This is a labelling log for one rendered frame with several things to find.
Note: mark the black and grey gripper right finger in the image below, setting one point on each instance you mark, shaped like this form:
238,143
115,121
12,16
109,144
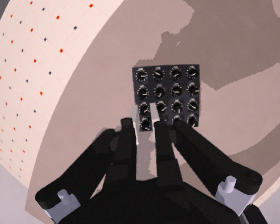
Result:
231,183

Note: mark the dark grey knob box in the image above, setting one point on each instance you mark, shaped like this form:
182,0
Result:
166,92

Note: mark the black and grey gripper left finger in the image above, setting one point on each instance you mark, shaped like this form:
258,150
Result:
78,183

